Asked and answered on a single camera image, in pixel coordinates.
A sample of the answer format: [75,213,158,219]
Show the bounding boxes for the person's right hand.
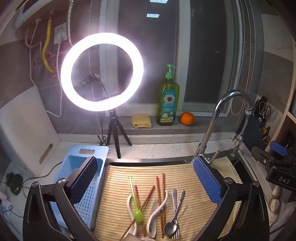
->
[269,185,284,229]

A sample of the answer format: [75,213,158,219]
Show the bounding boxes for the yellow gas hose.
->
[42,19,56,75]

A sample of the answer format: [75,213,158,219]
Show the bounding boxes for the white ceramic spoon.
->
[147,189,171,238]
[127,195,139,240]

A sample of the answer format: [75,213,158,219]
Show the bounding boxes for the metal spoon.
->
[164,190,186,236]

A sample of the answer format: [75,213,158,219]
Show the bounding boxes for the green plastic spoon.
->
[128,176,144,224]

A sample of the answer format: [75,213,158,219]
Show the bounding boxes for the wooden shelf unit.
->
[269,100,296,154]

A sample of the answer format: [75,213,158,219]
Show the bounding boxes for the black ring light cable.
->
[96,112,109,147]

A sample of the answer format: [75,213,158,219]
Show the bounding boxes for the white cutting board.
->
[0,85,61,163]

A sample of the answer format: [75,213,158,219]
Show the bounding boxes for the white water heater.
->
[13,0,47,29]

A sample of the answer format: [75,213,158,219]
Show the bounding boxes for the thin white utensil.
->
[150,199,159,218]

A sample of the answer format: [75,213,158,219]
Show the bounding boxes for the metal fork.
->
[171,189,181,240]

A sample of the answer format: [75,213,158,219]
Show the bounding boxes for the dark glass window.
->
[99,0,263,114]

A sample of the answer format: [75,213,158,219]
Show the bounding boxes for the yellow sponge cloth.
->
[131,113,152,128]

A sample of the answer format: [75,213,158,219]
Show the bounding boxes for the red-tipped wooden chopstick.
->
[162,173,167,231]
[156,176,164,240]
[120,185,155,241]
[134,185,147,238]

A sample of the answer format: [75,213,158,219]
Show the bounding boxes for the black phone clamp gooseneck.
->
[80,73,121,100]

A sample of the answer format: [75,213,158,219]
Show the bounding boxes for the metal shower hose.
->
[65,0,75,47]

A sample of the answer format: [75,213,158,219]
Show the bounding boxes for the flexible faucet sprayer hose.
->
[231,105,253,158]

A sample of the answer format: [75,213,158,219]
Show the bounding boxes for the scissors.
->
[258,99,271,119]

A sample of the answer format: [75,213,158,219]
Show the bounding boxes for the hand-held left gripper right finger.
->
[193,155,270,241]

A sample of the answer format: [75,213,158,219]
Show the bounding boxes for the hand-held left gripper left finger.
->
[22,156,99,241]

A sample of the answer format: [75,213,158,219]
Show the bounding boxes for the blue plastic drain basket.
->
[53,145,110,235]

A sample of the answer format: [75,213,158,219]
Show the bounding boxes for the chrome faucet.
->
[191,90,252,163]

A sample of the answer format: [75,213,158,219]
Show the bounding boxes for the white wall cable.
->
[30,20,64,118]

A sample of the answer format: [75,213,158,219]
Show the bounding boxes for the white wall socket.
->
[54,24,69,45]

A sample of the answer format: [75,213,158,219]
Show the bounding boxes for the steel sink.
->
[105,151,271,241]

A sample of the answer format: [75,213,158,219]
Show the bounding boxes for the black tripod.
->
[105,109,133,159]

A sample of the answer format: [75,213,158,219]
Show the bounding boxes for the green dish soap bottle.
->
[157,64,180,127]

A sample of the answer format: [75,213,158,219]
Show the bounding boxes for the dark knife block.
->
[250,96,274,145]

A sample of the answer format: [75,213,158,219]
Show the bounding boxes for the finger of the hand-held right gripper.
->
[252,146,278,169]
[269,140,296,158]

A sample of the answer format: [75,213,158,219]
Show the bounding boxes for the orange fruit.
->
[180,112,195,126]

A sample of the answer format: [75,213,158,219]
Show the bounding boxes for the black counter cable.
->
[21,162,59,184]

